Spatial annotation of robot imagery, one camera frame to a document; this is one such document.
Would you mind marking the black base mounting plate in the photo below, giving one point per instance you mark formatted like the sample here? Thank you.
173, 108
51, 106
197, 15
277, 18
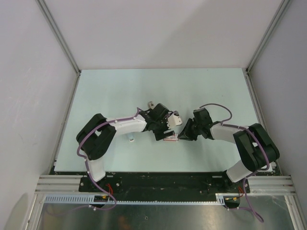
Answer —
125, 182

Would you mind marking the beige black stapler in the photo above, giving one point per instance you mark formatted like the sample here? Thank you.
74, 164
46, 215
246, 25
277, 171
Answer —
151, 105

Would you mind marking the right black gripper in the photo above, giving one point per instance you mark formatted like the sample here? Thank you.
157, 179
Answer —
185, 134

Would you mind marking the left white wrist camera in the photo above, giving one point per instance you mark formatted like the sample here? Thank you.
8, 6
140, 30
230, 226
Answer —
174, 120

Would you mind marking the aluminium frame rail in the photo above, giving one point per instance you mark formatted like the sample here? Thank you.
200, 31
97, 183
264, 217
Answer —
58, 183

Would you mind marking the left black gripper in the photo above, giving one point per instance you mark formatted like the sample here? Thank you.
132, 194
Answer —
160, 135

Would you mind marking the red white staple box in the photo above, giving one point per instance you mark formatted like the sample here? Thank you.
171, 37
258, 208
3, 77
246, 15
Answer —
171, 138

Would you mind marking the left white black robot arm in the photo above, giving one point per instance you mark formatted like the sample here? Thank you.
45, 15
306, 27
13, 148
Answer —
97, 135

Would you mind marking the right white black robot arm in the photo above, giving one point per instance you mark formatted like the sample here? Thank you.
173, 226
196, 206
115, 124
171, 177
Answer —
255, 147

